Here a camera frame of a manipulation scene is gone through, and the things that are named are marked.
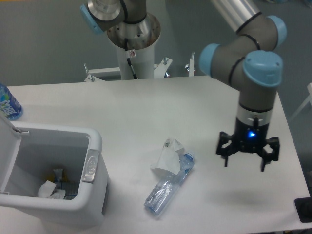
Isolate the crushed clear plastic bottle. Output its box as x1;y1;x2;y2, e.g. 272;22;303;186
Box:
144;151;195;216

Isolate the white trash can lid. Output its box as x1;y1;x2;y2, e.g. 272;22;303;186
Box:
0;113;29;193

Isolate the crumpled white tissue wrapper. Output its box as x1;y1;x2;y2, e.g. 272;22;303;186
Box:
150;138;185;175

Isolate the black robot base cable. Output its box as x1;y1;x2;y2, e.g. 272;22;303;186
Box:
124;38;138;80

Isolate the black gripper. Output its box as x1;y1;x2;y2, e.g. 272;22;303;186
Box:
216;119;279;172

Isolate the silver lid push button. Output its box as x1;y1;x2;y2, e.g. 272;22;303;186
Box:
81;150;99;183

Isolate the white plastic trash can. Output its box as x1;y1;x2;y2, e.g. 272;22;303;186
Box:
0;122;109;226

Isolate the blue labelled water bottle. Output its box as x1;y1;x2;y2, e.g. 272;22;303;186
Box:
0;84;23;120

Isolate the yellow grey trash in bin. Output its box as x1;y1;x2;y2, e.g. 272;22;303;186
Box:
48;169;79;200

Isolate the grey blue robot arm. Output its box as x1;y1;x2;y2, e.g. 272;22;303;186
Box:
80;0;287;167

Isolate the white tissue in bin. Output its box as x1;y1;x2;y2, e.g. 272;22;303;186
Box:
38;180;66;199

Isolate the black object at table edge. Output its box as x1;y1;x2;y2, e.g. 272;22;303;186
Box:
294;197;312;223

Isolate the white furniture frame right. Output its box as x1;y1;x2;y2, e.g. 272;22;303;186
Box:
289;83;312;121

